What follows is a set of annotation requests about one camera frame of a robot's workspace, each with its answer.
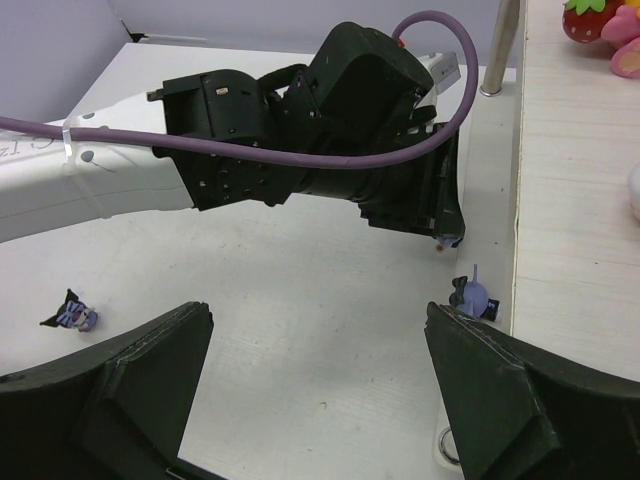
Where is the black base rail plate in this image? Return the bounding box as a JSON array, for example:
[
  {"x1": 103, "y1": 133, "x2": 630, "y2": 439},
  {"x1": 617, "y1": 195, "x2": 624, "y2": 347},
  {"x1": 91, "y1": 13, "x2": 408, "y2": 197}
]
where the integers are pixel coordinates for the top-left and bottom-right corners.
[{"x1": 165, "y1": 458, "x2": 226, "y2": 480}]

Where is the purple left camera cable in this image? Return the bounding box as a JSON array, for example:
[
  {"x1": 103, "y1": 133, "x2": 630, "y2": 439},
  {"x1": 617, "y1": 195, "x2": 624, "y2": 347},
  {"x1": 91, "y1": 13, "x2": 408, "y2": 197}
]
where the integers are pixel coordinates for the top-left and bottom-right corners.
[{"x1": 0, "y1": 10, "x2": 480, "y2": 170}]

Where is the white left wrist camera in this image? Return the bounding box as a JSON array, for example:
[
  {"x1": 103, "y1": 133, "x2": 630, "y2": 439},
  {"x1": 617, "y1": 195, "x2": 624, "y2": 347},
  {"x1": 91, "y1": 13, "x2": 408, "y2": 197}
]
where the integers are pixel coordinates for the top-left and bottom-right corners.
[{"x1": 414, "y1": 51, "x2": 461, "y2": 108}]

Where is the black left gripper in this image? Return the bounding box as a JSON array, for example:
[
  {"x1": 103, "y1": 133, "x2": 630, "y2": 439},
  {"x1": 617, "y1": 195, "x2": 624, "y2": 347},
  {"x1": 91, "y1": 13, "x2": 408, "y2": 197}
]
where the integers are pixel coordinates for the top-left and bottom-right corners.
[{"x1": 279, "y1": 22, "x2": 466, "y2": 248}]

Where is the purple black figurine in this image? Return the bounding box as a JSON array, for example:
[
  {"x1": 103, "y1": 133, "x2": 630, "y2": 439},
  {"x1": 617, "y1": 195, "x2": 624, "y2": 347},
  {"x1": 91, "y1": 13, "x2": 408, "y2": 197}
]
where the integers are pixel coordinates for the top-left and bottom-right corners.
[{"x1": 39, "y1": 289, "x2": 99, "y2": 332}]

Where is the white two-tier shelf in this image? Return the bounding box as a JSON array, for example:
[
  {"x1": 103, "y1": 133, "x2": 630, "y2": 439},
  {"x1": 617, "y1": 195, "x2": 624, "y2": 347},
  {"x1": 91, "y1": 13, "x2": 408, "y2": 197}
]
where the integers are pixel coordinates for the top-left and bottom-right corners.
[{"x1": 429, "y1": 0, "x2": 640, "y2": 471}]

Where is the pink bear strawberry hat toy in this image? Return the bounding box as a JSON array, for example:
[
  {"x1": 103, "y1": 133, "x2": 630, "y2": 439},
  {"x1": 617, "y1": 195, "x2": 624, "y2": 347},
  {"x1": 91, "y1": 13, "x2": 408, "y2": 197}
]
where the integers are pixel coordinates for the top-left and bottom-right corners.
[{"x1": 627, "y1": 164, "x2": 640, "y2": 221}]

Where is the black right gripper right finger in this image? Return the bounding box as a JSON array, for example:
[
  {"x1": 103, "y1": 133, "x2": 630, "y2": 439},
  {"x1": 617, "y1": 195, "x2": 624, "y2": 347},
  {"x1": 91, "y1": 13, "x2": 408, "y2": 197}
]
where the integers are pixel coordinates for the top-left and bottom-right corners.
[{"x1": 425, "y1": 302, "x2": 639, "y2": 479}]

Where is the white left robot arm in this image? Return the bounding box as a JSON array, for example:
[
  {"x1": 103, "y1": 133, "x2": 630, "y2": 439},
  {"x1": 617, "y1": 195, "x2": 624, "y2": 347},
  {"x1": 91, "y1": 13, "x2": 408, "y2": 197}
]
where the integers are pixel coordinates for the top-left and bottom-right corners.
[{"x1": 1, "y1": 22, "x2": 470, "y2": 247}]

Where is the pink bear sunflower toy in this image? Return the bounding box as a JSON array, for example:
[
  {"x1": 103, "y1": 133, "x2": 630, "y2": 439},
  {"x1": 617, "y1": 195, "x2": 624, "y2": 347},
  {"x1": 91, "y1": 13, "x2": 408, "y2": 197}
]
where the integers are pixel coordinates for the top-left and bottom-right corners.
[{"x1": 562, "y1": 0, "x2": 639, "y2": 79}]

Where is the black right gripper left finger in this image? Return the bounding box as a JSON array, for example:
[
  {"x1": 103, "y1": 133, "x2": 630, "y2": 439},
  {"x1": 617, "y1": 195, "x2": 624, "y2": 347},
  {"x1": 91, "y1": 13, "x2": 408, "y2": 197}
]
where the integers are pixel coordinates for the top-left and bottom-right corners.
[{"x1": 1, "y1": 302, "x2": 214, "y2": 479}]

